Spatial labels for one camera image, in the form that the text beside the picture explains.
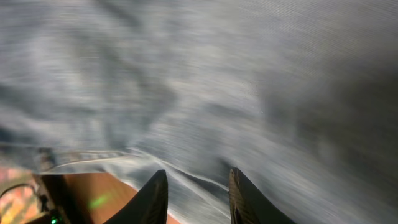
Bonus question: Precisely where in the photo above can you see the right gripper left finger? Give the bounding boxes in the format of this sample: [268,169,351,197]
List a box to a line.
[104,170,168,224]

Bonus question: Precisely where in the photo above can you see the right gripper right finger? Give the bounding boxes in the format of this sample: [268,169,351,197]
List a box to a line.
[228,167,295,224]

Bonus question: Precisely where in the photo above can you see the light blue jeans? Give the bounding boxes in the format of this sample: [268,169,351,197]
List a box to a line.
[1,0,397,223]

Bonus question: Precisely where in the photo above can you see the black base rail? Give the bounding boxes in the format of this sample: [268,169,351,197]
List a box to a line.
[33,174,92,224]

